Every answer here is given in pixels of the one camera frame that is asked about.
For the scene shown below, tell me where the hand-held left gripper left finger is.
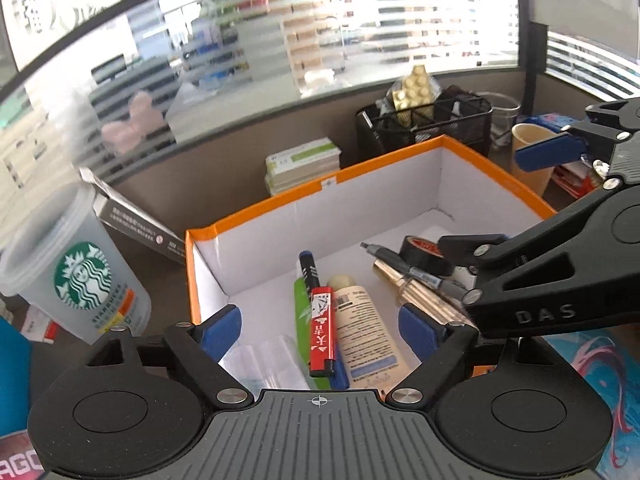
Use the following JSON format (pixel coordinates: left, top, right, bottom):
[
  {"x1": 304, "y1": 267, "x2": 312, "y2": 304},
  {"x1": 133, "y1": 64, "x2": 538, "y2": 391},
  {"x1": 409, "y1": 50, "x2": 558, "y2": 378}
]
[{"x1": 82, "y1": 304, "x2": 255, "y2": 408}]

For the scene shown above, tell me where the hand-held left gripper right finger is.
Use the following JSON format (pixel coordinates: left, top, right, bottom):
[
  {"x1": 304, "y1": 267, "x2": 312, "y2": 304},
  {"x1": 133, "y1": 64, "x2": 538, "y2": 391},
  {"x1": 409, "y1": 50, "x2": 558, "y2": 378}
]
[{"x1": 389, "y1": 304, "x2": 576, "y2": 408}]

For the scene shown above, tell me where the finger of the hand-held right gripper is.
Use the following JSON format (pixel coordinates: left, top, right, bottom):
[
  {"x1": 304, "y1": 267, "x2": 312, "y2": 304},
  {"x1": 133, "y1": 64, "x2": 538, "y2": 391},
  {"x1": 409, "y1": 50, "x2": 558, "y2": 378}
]
[
  {"x1": 437, "y1": 232, "x2": 568, "y2": 306},
  {"x1": 515, "y1": 100, "x2": 640, "y2": 191}
]

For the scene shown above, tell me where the gold tube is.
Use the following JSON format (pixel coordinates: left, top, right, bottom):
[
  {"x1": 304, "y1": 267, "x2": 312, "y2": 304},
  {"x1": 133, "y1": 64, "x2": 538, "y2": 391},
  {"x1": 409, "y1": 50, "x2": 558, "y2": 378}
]
[{"x1": 372, "y1": 257, "x2": 473, "y2": 323}]

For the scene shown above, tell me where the black tape roll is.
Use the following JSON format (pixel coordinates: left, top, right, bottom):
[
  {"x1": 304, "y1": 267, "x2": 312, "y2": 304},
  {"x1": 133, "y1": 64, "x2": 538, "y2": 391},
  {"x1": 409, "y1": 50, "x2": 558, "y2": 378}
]
[{"x1": 400, "y1": 234, "x2": 456, "y2": 277}]

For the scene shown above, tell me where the clear plastic tube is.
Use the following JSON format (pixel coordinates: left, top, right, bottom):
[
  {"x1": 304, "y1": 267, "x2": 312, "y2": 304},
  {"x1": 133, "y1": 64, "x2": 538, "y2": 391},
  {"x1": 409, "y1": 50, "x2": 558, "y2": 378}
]
[{"x1": 220, "y1": 334, "x2": 311, "y2": 392}]

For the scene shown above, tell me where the beige lotion bottle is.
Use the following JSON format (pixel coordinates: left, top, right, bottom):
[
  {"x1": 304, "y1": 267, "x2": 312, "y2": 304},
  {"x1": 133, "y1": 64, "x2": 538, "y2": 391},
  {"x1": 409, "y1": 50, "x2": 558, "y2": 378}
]
[{"x1": 326, "y1": 274, "x2": 412, "y2": 392}]

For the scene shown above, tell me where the grey pen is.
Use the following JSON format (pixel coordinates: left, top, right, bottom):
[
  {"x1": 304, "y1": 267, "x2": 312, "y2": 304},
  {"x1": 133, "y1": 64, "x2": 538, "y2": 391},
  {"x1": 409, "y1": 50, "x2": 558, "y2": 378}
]
[{"x1": 361, "y1": 241, "x2": 478, "y2": 297}]

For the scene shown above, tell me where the green case leaf logo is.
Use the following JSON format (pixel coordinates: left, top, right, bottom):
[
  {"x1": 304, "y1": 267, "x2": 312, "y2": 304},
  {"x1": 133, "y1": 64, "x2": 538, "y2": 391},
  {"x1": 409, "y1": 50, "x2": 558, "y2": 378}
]
[{"x1": 293, "y1": 279, "x2": 317, "y2": 391}]

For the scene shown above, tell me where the red lighter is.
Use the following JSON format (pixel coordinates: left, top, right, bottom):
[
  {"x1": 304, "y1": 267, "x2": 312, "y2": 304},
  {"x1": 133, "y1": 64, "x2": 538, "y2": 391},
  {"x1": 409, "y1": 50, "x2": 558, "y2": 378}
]
[{"x1": 306, "y1": 285, "x2": 337, "y2": 379}]

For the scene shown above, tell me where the black marker blue cap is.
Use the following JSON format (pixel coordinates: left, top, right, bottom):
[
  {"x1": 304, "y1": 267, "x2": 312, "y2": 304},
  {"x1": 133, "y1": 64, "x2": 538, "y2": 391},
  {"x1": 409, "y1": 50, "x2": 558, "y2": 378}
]
[{"x1": 298, "y1": 250, "x2": 351, "y2": 391}]

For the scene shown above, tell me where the orange cardboard box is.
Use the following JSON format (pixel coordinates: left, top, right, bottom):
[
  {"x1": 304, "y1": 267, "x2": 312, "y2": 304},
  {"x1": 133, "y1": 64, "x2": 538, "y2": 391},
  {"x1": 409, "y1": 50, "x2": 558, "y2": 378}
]
[{"x1": 185, "y1": 135, "x2": 558, "y2": 391}]

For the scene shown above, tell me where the blue white packet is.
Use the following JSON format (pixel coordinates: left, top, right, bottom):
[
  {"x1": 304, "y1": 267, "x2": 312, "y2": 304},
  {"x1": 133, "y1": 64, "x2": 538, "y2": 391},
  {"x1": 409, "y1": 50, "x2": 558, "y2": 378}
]
[{"x1": 530, "y1": 112, "x2": 583, "y2": 128}]

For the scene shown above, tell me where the brown paper cup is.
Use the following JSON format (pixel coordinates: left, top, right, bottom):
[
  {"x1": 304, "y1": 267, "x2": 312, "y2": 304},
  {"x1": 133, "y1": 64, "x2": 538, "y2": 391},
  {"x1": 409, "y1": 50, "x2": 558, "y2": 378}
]
[{"x1": 510, "y1": 122, "x2": 556, "y2": 198}]

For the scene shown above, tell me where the printed desk mat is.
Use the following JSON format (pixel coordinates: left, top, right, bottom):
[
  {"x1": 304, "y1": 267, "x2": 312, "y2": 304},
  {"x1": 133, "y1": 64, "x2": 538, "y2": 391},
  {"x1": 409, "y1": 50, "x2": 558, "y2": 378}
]
[{"x1": 0, "y1": 324, "x2": 640, "y2": 480}]

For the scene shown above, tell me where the yellow toy brick plate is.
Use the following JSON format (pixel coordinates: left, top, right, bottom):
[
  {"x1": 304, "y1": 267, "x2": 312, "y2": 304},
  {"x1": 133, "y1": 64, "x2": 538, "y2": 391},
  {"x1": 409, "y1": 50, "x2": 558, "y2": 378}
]
[{"x1": 391, "y1": 66, "x2": 433, "y2": 109}]

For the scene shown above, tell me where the black mesh desk organizer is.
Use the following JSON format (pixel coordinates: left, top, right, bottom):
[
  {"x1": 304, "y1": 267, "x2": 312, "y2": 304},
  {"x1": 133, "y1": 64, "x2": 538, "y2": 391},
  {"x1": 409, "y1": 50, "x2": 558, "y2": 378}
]
[{"x1": 355, "y1": 85, "x2": 493, "y2": 158}]

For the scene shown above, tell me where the frosted plastic cup green logo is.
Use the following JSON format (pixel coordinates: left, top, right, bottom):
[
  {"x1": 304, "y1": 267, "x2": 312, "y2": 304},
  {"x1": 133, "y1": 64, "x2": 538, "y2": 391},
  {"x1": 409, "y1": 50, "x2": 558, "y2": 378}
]
[{"x1": 0, "y1": 182, "x2": 152, "y2": 346}]

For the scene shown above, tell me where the green white box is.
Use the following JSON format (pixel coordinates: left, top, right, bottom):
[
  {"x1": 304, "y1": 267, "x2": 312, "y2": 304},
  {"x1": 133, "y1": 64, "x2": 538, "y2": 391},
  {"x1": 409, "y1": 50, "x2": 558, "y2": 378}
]
[
  {"x1": 265, "y1": 138, "x2": 342, "y2": 176},
  {"x1": 267, "y1": 167, "x2": 342, "y2": 196}
]

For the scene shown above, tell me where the red white card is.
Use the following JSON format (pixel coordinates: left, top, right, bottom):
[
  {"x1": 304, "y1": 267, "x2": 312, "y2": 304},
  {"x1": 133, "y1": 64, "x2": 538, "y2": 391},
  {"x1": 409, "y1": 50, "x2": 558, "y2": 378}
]
[{"x1": 22, "y1": 305, "x2": 63, "y2": 345}]

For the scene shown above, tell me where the blue paper bag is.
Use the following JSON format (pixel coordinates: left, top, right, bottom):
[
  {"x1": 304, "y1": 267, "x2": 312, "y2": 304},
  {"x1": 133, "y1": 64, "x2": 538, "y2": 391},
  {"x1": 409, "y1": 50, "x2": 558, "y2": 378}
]
[{"x1": 0, "y1": 317, "x2": 33, "y2": 436}]

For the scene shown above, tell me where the pink soft object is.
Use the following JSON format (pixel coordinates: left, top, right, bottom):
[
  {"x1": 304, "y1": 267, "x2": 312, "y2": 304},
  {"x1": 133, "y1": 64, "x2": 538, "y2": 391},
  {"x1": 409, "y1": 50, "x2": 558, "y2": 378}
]
[{"x1": 102, "y1": 92, "x2": 166, "y2": 153}]

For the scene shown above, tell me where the silver wire cup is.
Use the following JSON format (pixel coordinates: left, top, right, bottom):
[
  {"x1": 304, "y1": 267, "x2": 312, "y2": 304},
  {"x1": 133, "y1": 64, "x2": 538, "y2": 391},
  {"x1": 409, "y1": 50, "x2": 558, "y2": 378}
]
[{"x1": 475, "y1": 91, "x2": 521, "y2": 148}]

